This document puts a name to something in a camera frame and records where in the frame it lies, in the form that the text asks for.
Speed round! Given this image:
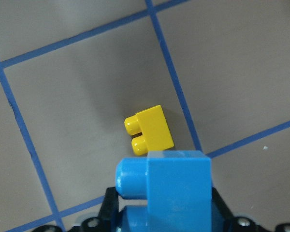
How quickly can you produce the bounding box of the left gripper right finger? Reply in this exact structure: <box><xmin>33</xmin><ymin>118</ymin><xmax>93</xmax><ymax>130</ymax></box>
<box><xmin>211</xmin><ymin>187</ymin><xmax>234</xmax><ymax>225</ymax></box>

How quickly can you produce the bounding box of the yellow toy block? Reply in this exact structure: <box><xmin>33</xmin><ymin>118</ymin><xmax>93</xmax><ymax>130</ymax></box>
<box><xmin>124</xmin><ymin>105</ymin><xmax>174</xmax><ymax>156</ymax></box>

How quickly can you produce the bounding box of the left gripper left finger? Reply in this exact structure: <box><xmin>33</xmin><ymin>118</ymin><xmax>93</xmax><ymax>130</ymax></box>
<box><xmin>98</xmin><ymin>187</ymin><xmax>118</xmax><ymax>225</ymax></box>

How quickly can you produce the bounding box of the blue toy block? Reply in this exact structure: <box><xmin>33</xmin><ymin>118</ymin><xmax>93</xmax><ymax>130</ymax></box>
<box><xmin>115</xmin><ymin>150</ymin><xmax>212</xmax><ymax>232</ymax></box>

